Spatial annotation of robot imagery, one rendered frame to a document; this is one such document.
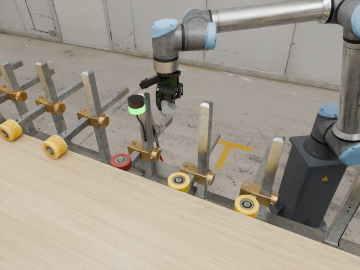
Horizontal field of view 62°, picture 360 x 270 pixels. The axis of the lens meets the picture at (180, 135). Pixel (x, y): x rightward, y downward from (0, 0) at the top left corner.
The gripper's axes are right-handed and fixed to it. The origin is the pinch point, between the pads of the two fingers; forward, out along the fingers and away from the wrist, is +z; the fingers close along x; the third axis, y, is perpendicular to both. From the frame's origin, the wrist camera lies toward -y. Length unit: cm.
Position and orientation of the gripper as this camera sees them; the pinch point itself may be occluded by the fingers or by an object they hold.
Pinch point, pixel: (163, 113)
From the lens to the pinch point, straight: 121.6
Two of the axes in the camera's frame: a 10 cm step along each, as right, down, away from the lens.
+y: 9.0, 2.6, -3.5
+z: 0.1, 7.9, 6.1
